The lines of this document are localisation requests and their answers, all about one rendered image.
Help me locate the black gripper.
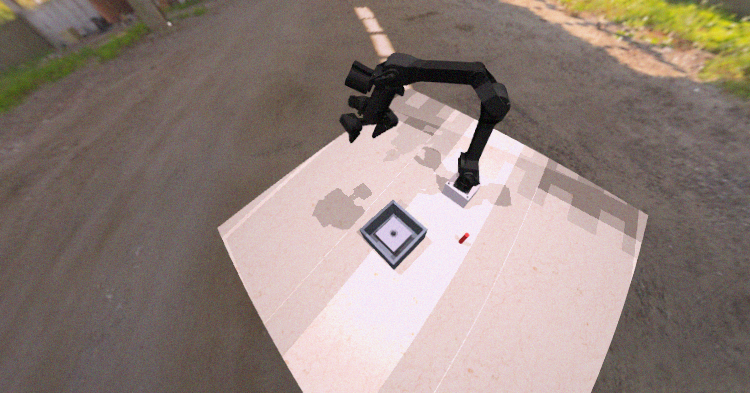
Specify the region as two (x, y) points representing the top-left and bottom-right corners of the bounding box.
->
(340, 97), (399, 143)

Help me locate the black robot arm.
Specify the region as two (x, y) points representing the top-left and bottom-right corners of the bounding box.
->
(345, 52), (511, 195)

